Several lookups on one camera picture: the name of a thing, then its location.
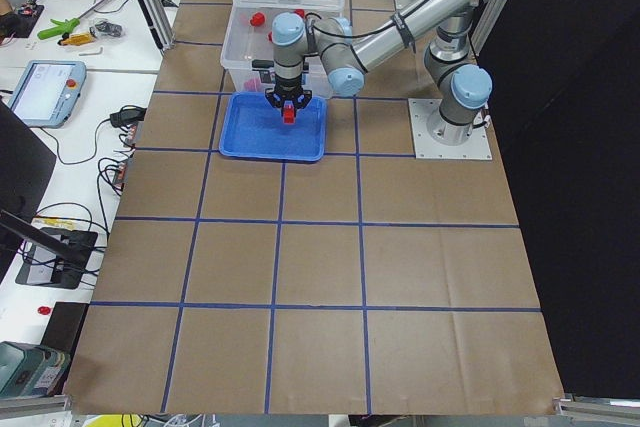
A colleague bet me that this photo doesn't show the teach pendant tablet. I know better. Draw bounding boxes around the teach pendant tablet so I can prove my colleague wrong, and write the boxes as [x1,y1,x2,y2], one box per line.
[9,60,87,128]

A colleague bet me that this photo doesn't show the clear plastic storage box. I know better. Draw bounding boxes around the clear plastic storage box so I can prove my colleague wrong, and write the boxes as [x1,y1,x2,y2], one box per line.
[220,1,344,92]

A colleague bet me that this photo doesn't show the green handled tool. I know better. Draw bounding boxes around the green handled tool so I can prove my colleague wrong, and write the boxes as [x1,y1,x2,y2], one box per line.
[37,18,80,40]

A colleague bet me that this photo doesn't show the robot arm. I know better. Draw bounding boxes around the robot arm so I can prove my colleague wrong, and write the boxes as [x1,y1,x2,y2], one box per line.
[265,0,489,119]

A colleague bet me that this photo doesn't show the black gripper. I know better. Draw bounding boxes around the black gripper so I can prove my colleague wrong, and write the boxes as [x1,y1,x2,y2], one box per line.
[265,77,312,109]

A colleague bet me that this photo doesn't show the blue plastic tray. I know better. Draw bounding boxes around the blue plastic tray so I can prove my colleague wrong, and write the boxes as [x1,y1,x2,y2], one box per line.
[219,92,327,162]

